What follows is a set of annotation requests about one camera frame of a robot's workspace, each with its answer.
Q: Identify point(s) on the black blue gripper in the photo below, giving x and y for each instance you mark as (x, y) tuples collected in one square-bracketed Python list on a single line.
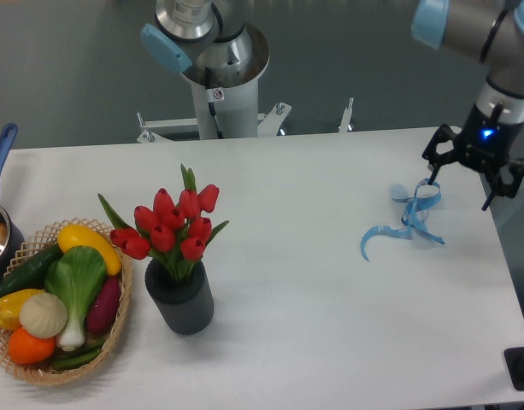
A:
[(486, 145)]

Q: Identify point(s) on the green bok choy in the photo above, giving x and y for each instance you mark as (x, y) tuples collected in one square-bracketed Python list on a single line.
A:
[(76, 279)]

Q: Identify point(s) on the red tulip bouquet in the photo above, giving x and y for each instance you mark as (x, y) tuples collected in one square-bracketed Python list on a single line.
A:
[(174, 233)]

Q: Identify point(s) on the green bean pods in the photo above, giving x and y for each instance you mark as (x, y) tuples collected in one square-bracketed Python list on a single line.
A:
[(77, 358)]

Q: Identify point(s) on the woven wicker basket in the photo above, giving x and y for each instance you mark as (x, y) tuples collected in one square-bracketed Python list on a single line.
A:
[(44, 374)]

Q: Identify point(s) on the black clamp base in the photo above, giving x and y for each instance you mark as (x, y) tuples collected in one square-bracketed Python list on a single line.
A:
[(514, 358)]

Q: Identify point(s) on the blue ribbon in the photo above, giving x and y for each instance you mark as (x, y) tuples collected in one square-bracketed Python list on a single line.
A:
[(417, 205)]

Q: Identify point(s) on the dark grey ribbed vase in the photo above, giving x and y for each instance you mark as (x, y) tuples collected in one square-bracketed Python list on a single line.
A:
[(186, 308)]

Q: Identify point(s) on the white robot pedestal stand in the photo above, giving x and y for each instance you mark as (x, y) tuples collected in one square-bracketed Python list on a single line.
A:
[(221, 113)]

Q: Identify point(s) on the green cucumber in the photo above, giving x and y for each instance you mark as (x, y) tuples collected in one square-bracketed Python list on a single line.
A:
[(30, 274)]

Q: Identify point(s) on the purple sweet potato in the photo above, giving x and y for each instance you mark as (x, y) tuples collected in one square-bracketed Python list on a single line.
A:
[(102, 313)]

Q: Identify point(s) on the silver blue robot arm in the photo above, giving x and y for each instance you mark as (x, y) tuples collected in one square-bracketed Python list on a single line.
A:
[(223, 57)]

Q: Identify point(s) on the yellow bell pepper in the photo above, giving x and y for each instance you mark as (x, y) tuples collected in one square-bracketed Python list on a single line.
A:
[(11, 305)]

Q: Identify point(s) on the orange fruit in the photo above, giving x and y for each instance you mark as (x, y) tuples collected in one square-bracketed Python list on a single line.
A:
[(26, 349)]

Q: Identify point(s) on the white garlic bulb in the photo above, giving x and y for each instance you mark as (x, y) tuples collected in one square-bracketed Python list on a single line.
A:
[(43, 315)]

